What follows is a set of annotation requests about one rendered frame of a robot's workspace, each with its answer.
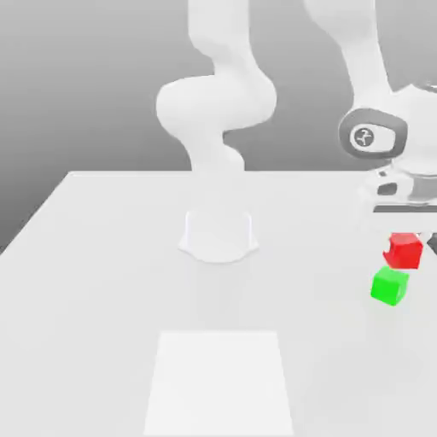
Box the small red cube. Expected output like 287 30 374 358
382 232 425 271

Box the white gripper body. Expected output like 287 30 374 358
360 203 437 236

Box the small green cube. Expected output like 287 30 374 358
370 266 411 307

